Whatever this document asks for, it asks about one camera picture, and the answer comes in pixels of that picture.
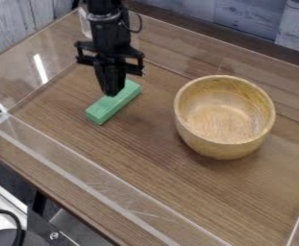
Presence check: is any brown wooden bowl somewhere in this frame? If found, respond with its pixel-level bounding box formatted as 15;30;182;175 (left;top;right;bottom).
174;75;276;160

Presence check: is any black cable loop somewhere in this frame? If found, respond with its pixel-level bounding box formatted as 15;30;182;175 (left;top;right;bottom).
0;209;25;246

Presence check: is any white box with blue mark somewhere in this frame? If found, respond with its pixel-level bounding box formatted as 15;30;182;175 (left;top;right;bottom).
275;0;299;51

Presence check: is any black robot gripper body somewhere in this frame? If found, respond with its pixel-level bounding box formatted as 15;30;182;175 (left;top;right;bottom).
73;11;147;77

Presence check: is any black table leg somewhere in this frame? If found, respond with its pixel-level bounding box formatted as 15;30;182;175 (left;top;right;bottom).
32;191;48;215

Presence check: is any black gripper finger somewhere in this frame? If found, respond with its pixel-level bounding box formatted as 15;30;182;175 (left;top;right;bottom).
93;60;109;94
107;59;125;96

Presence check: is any clear acrylic front wall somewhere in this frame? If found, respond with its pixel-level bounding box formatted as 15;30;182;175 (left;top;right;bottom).
0;112;231;246

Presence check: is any grey metal base plate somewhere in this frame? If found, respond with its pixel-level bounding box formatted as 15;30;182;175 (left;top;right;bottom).
27;209;113;246

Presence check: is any green rectangular block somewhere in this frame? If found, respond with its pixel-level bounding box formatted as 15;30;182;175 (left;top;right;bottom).
85;79;141;125

